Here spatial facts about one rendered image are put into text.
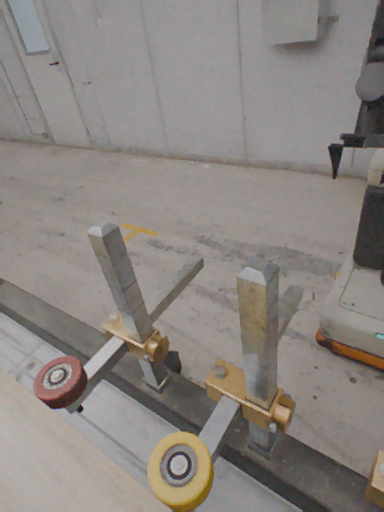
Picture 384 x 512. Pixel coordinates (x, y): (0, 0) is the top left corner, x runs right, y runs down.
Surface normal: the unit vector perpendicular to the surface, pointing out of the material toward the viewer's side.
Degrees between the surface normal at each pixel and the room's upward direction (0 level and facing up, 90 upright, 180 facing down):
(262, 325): 90
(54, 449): 0
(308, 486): 0
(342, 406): 0
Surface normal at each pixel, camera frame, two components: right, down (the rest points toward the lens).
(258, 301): -0.56, 0.56
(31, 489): -0.15, -0.79
